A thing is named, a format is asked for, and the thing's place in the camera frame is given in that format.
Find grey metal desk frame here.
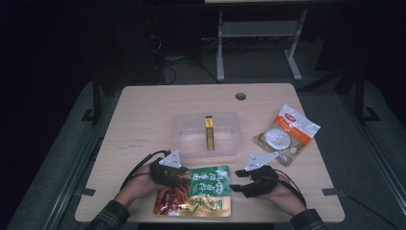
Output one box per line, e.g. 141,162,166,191
215,8,309,82

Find left hand-held gripper cable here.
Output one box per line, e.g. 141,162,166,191
119,149,172,192

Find yellow and maroon box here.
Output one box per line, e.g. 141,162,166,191
205,115,215,151

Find clear plastic container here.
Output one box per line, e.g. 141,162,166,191
171,110,243,159

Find right hand-held gripper cable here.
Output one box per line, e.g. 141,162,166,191
273,169,307,207

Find green and red snack packet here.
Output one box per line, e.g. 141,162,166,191
152,164,233,219

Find hand-held gripper cable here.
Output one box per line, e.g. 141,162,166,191
119,149,172,192
273,169,307,207

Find black floor cable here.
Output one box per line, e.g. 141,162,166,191
148,32,222,86

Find white and orange food packet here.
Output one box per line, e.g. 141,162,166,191
254,103,322,167

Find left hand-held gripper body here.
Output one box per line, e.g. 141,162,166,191
148,149,183,189

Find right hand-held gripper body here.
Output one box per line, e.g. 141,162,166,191
244,151,281,196

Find black metal stand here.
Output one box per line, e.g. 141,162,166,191
80,72,103,126
353,66,381,125

